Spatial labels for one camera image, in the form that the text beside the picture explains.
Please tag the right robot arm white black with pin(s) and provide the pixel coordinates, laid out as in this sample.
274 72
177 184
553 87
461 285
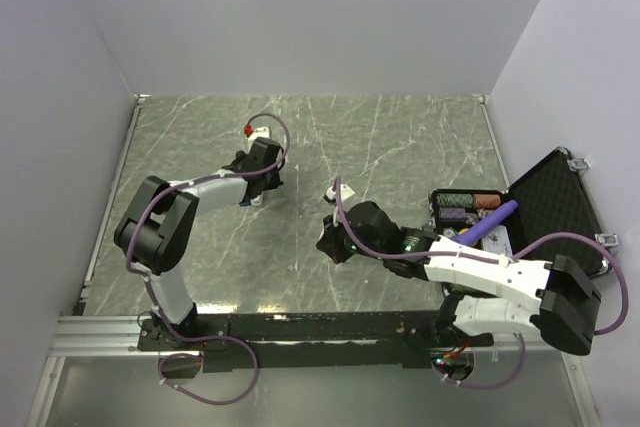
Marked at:
554 299

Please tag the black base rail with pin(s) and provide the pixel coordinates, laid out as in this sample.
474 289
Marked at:
404 338

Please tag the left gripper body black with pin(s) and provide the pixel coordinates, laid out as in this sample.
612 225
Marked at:
273 178

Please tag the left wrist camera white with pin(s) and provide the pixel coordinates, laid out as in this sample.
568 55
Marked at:
254 133

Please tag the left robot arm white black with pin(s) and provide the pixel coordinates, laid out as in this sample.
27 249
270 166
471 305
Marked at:
155 229

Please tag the purple marker pen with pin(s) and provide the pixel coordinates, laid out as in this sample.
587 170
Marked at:
486 225

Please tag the black open carrying case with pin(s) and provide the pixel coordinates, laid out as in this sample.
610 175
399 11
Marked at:
551 196

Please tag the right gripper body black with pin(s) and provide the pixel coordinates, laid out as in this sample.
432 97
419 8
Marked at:
341 244

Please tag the white stapler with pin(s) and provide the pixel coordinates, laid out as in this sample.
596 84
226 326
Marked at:
258 200

